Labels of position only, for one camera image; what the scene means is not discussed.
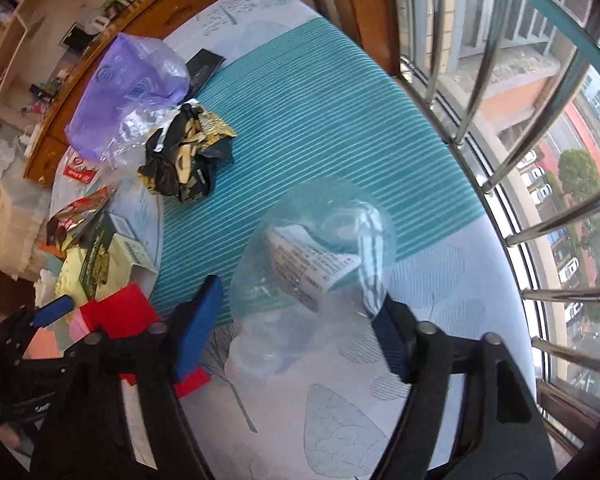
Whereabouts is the purple plastic bag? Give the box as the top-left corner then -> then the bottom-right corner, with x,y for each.
66,32 -> 189,162

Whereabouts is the clear plastic bag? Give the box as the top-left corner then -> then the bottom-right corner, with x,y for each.
98,105 -> 178,172

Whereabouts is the metal window grille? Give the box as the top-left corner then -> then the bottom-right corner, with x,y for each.
394,0 -> 600,411

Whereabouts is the black photo frame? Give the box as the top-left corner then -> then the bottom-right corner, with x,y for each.
60,23 -> 98,55

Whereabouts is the green yellow tea box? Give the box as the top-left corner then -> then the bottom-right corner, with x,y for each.
54,211 -> 158,307

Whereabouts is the red white carton box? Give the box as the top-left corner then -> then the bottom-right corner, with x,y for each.
59,148 -> 99,184

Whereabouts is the clear plastic bottle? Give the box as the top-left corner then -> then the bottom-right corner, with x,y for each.
224,177 -> 396,386

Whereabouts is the orange foil snack packet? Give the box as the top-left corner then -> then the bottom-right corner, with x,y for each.
45,185 -> 117,254

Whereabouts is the wooden desk with drawers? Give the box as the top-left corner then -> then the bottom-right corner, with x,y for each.
22,0 -> 242,189

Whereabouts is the red paper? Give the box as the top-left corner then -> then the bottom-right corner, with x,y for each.
78,282 -> 212,400

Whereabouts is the black card packet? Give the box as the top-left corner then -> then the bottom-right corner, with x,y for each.
183,49 -> 225,102

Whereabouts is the black gold wrapper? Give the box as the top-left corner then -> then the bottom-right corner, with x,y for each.
137,99 -> 236,203

